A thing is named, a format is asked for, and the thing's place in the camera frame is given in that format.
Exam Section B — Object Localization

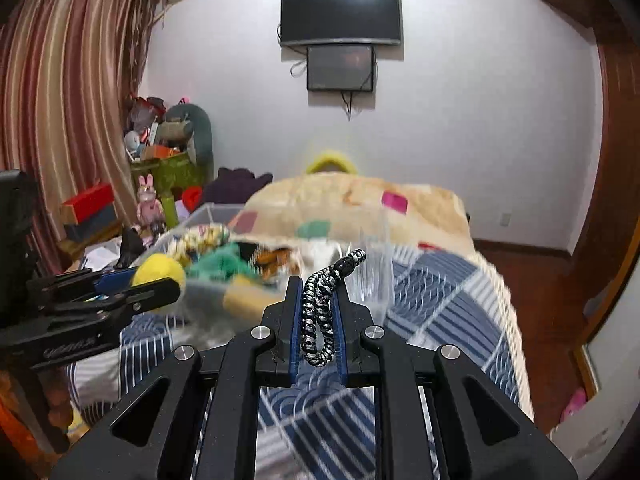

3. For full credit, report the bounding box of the green storage box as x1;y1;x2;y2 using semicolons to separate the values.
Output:
130;153;207;231

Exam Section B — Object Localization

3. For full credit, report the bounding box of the striped brown curtain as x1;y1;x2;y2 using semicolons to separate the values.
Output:
1;0;160;274

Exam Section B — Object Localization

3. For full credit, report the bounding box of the pink rabbit toy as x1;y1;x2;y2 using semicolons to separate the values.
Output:
137;174;166;236

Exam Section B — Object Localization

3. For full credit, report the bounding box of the clear plastic storage bin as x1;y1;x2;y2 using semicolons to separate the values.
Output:
138;204;394;349

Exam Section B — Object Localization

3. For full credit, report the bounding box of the yellow plush headband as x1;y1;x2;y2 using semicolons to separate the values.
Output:
305;150;358;174

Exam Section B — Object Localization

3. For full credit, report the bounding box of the yellow sponge block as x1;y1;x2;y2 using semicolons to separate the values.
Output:
222;275;283;324

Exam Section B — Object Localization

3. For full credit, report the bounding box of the white orange patterned cloth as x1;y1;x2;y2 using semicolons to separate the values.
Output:
250;246;303;281

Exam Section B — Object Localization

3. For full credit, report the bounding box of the large wall television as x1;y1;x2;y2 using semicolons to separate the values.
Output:
280;0;402;46

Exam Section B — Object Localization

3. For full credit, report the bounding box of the grey green plush toy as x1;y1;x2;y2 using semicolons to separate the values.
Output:
155;103;214;167

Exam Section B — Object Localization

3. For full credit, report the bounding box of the red box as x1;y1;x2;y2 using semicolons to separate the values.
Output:
60;183;114;226

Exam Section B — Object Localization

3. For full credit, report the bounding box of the beige patchwork blanket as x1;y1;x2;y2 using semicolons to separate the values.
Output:
244;172;475;256

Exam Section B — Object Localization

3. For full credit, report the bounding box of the blue white patterned tablecloth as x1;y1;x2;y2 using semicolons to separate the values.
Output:
53;247;544;479

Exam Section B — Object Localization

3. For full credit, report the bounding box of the brown wooden door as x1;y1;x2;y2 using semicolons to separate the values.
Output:
569;34;640;340

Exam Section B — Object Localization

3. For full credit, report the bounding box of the dark purple garment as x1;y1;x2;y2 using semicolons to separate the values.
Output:
200;167;273;205

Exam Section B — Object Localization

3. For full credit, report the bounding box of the black white braided cord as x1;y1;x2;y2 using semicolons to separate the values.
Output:
297;248;368;368

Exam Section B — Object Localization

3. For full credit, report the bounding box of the small wall monitor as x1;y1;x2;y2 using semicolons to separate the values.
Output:
307;44;375;93

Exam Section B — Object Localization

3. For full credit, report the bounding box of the yellow felt ball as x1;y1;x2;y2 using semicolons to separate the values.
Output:
131;252;186;315

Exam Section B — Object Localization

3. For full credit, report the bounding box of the green knitted cloth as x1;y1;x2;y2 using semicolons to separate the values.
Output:
186;243;259;282

